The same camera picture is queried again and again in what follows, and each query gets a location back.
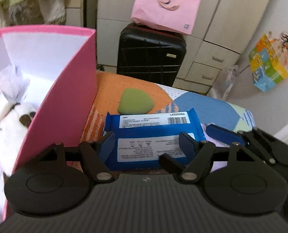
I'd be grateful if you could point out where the black suitcase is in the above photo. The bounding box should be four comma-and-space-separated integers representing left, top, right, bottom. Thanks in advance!
116, 23, 187, 86

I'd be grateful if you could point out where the pink cardboard box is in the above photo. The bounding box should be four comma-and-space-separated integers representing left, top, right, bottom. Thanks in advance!
0, 24, 98, 226

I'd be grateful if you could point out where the green egg sponge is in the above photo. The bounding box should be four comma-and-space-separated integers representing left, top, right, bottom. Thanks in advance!
117, 88, 154, 115

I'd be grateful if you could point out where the beige wardrobe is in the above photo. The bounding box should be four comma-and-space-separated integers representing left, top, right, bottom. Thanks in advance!
96, 0, 269, 94

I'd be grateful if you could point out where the light wooden cabinet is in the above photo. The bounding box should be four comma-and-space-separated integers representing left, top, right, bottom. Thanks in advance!
65, 0, 84, 27

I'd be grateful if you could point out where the blue wet wipes pack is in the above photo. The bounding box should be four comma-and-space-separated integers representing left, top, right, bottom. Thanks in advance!
98, 108, 205, 171

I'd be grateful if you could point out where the white plush cat toy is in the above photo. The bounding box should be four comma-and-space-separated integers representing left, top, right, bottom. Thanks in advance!
0, 93, 36, 176

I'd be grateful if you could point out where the colourful gift bag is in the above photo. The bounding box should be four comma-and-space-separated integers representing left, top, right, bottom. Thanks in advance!
248, 32, 288, 93

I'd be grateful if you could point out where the patchwork table cloth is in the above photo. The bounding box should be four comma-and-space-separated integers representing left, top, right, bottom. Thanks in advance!
81, 72, 255, 141

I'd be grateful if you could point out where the white mesh bath pouf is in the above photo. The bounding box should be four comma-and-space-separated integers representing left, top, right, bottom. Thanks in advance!
0, 65, 30, 102

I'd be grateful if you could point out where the pink tote bag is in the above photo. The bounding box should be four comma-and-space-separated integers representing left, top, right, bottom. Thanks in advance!
131, 0, 201, 35

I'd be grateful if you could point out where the clear plastic bag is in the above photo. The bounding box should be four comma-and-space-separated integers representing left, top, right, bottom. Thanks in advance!
209, 65, 240, 100

